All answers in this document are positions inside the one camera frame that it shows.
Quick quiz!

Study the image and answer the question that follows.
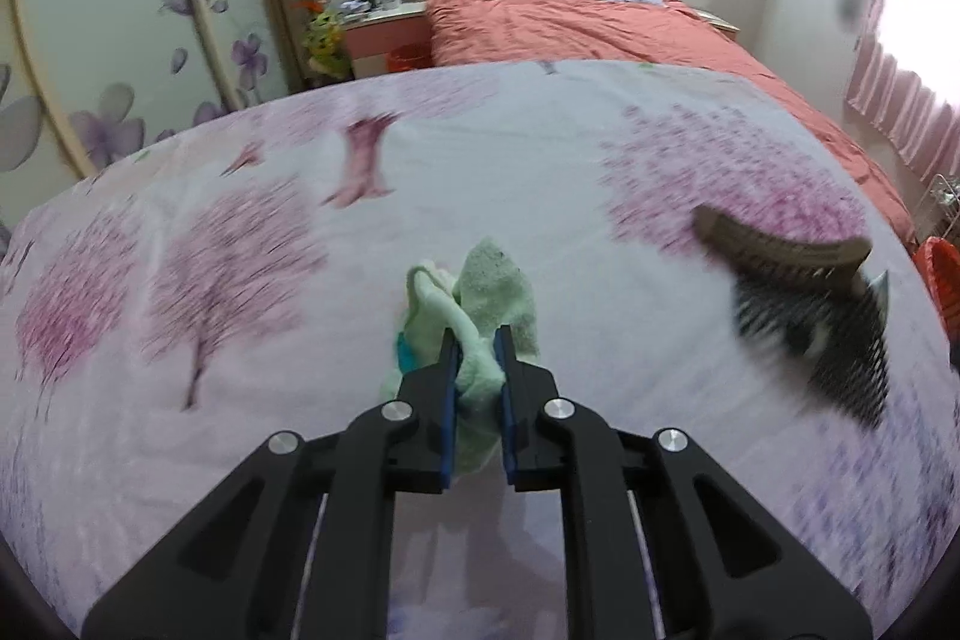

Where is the floral printed bed sheet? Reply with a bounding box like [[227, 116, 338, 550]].
[[0, 59, 960, 640]]

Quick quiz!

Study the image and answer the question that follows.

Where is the yellow green plush toy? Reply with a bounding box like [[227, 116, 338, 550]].
[[304, 10, 353, 82]]

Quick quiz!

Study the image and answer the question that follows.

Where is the brown wooden hairbrush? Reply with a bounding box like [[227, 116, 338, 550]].
[[690, 203, 875, 296]]

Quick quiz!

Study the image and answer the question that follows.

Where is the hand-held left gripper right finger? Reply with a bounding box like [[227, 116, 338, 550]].
[[495, 325, 875, 640]]

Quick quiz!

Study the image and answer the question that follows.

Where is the cream nightstand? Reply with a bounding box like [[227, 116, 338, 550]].
[[694, 6, 740, 37]]

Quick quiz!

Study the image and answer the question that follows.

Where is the pink white nightstand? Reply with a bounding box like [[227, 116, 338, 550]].
[[341, 1, 430, 79]]

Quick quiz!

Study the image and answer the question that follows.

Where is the dark patterned cloth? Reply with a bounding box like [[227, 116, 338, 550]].
[[731, 276, 893, 427]]

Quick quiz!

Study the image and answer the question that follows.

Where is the white wire rack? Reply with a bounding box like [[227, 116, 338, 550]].
[[916, 171, 960, 244]]

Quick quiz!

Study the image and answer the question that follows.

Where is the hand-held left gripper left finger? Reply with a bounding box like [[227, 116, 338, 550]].
[[81, 326, 460, 640]]

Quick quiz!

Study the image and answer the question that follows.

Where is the orange bin with bag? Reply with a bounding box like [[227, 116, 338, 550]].
[[915, 237, 960, 371]]

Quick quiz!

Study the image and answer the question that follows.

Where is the pink curtain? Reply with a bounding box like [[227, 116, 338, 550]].
[[844, 0, 960, 184]]

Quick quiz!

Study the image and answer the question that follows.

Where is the light green cloth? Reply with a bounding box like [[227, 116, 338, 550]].
[[379, 237, 541, 477]]

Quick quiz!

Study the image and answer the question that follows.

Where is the small orange bin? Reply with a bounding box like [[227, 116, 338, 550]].
[[388, 45, 432, 75]]

